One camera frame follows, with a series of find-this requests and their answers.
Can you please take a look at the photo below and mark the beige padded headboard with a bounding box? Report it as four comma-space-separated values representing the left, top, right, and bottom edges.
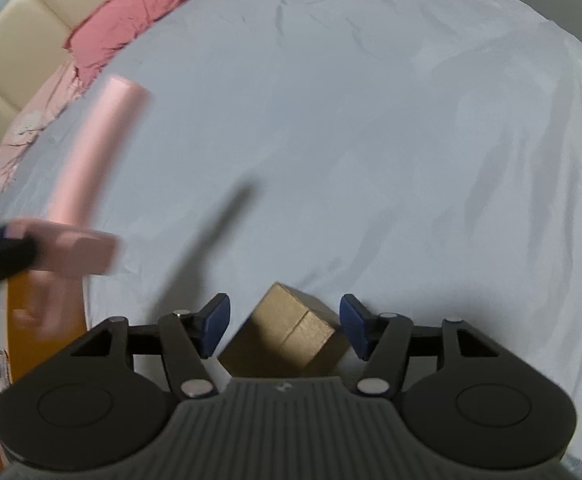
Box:
0, 0, 152, 156

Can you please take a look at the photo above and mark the brown cardboard box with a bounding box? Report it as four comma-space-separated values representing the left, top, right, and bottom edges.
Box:
217, 282, 349, 378

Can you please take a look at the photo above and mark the orange cardboard box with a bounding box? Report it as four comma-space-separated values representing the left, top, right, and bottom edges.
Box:
0, 272, 90, 393

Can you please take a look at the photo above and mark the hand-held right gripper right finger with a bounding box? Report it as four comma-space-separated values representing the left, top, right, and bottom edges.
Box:
338, 293, 500, 397

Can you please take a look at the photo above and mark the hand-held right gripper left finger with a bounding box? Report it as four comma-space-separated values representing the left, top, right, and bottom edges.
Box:
70, 292, 233, 400

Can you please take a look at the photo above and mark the dark pink pillow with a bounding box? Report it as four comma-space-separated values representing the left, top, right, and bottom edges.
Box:
65, 0, 261, 96

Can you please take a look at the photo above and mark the light pink pillow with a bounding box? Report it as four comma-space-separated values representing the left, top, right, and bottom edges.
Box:
0, 60, 86, 191

